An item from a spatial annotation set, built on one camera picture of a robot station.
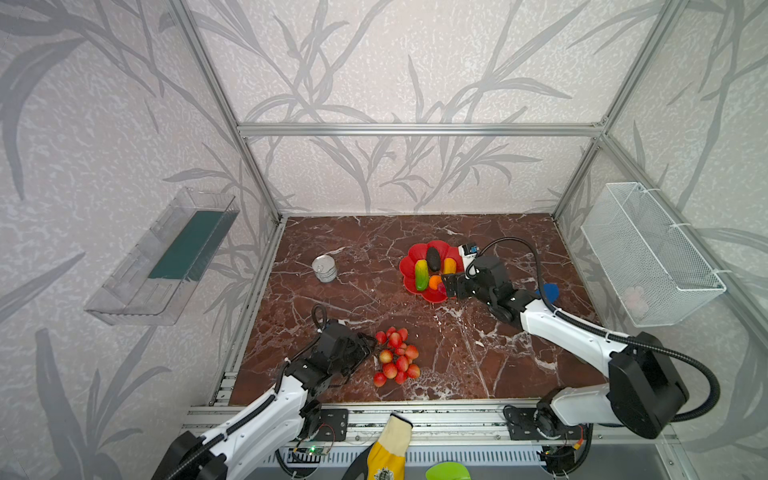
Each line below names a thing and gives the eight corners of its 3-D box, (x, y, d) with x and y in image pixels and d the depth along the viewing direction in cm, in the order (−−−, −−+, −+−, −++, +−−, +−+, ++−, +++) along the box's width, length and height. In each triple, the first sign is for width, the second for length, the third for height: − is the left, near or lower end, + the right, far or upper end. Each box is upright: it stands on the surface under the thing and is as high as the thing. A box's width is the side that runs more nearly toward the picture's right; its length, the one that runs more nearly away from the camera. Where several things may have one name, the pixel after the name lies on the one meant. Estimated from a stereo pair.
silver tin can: (313, 282, 103) (309, 272, 99) (317, 264, 108) (313, 254, 104) (335, 282, 103) (331, 272, 99) (338, 264, 108) (335, 254, 104)
